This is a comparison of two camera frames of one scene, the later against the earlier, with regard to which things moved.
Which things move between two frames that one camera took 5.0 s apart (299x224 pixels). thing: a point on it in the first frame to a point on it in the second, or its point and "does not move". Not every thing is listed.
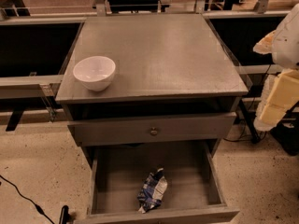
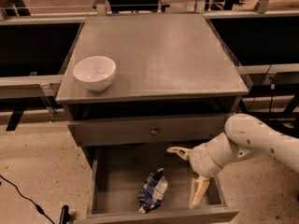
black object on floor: (64, 217) does not move
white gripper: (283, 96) to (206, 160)
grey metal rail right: (258, 69) does not move
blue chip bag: (153, 189) does not move
